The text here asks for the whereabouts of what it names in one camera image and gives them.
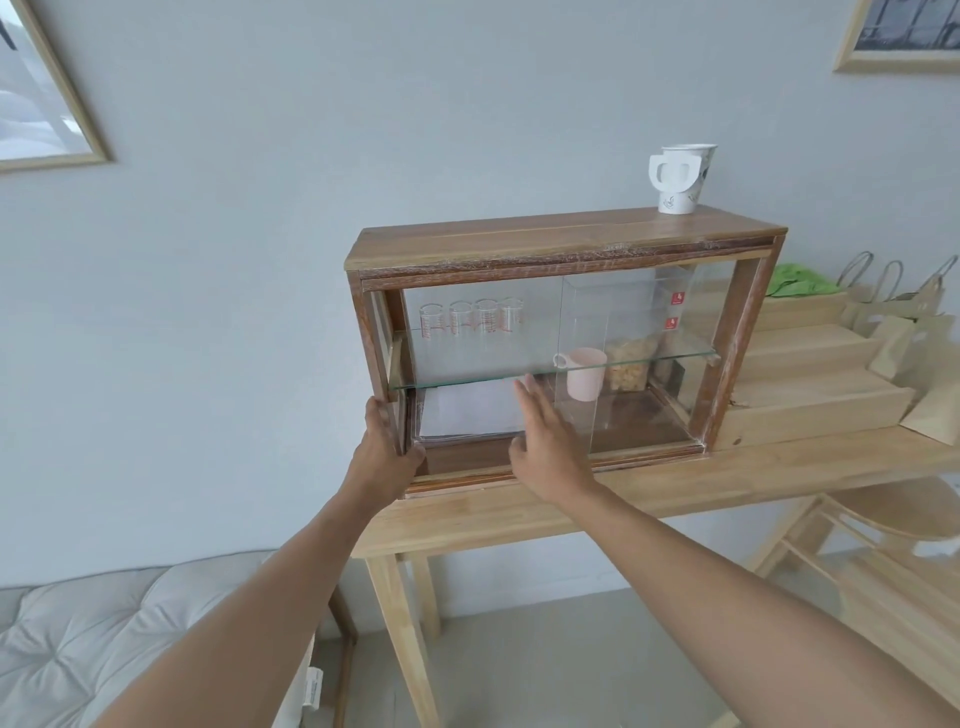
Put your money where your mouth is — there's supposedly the person's right hand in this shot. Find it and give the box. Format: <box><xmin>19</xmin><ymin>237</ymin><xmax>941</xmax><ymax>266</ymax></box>
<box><xmin>510</xmin><ymin>373</ymin><xmax>603</xmax><ymax>508</ymax></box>

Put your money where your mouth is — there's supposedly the person's left hand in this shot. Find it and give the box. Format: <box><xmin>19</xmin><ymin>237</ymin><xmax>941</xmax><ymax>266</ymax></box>
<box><xmin>341</xmin><ymin>395</ymin><xmax>427</xmax><ymax>519</ymax></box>

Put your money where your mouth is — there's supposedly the sliding glass cabinet door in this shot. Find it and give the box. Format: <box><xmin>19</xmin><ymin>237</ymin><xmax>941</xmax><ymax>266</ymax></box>
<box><xmin>403</xmin><ymin>279</ymin><xmax>595</xmax><ymax>456</ymax></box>

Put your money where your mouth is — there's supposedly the wooden glass display cabinet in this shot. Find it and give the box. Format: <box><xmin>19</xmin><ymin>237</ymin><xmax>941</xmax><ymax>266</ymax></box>
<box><xmin>343</xmin><ymin>206</ymin><xmax>789</xmax><ymax>501</ymax></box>

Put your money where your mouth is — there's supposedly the person's left forearm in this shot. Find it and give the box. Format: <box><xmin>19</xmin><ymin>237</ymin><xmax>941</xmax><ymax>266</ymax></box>
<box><xmin>93</xmin><ymin>486</ymin><xmax>408</xmax><ymax>728</ymax></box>

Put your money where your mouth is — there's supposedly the person's right forearm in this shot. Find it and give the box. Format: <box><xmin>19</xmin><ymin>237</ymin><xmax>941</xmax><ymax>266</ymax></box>
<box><xmin>553</xmin><ymin>482</ymin><xmax>960</xmax><ymax>728</ymax></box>

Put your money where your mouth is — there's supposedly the pink plastic cup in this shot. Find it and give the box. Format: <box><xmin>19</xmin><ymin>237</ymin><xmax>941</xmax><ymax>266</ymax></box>
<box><xmin>553</xmin><ymin>348</ymin><xmax>608</xmax><ymax>403</ymax></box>

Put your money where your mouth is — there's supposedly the white paper sheet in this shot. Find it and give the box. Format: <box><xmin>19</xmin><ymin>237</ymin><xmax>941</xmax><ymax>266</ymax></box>
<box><xmin>414</xmin><ymin>378</ymin><xmax>528</xmax><ymax>441</ymax></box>

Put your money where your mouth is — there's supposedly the clear jar of snacks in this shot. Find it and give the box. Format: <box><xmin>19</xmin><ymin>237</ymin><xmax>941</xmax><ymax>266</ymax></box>
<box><xmin>604</xmin><ymin>337</ymin><xmax>663</xmax><ymax>393</ymax></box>

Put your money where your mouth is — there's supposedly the clear acrylic box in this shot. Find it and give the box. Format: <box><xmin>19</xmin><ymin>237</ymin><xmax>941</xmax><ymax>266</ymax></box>
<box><xmin>561</xmin><ymin>268</ymin><xmax>693</xmax><ymax>354</ymax></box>

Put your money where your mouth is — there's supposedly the glass cabinet shelf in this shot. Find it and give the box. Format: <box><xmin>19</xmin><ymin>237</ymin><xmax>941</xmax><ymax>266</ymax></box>
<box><xmin>390</xmin><ymin>349</ymin><xmax>717</xmax><ymax>390</ymax></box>

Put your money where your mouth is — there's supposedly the light wooden table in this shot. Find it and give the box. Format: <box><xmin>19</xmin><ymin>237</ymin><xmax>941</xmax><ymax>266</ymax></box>
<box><xmin>351</xmin><ymin>426</ymin><xmax>960</xmax><ymax>728</ymax></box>

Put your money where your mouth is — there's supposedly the wooden stepped riser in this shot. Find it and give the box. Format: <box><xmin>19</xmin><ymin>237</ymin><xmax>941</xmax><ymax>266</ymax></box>
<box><xmin>711</xmin><ymin>289</ymin><xmax>918</xmax><ymax>453</ymax></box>

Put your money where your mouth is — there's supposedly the green cloth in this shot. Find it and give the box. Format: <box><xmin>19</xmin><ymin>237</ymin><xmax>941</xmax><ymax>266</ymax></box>
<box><xmin>765</xmin><ymin>262</ymin><xmax>846</xmax><ymax>300</ymax></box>

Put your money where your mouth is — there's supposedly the light wooden chair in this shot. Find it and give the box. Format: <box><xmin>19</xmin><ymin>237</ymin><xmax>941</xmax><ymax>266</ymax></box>
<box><xmin>708</xmin><ymin>477</ymin><xmax>960</xmax><ymax>728</ymax></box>

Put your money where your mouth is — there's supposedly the grey tufted cushion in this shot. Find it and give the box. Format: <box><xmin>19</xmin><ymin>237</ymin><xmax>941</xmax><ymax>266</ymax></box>
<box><xmin>0</xmin><ymin>549</ymin><xmax>320</xmax><ymax>728</ymax></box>

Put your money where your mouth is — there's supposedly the flat brown paper bag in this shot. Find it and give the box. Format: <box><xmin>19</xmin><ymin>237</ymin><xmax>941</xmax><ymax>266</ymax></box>
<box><xmin>898</xmin><ymin>378</ymin><xmax>960</xmax><ymax>447</ymax></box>

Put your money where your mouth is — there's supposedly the wooden sofa frame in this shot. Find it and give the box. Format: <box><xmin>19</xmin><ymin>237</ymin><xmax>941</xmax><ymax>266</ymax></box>
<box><xmin>318</xmin><ymin>583</ymin><xmax>361</xmax><ymax>728</ymax></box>

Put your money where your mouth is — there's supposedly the white paper cup with handle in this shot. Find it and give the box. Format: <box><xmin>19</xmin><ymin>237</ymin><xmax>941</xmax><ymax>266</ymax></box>
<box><xmin>648</xmin><ymin>144</ymin><xmax>718</xmax><ymax>216</ymax></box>

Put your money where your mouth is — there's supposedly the small wooden picture frame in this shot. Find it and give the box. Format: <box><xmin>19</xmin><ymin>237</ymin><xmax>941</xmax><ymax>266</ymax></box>
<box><xmin>832</xmin><ymin>0</ymin><xmax>960</xmax><ymax>75</ymax></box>

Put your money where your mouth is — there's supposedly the large wooden picture frame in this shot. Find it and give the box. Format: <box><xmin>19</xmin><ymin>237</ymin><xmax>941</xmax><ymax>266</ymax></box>
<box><xmin>0</xmin><ymin>0</ymin><xmax>115</xmax><ymax>175</ymax></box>

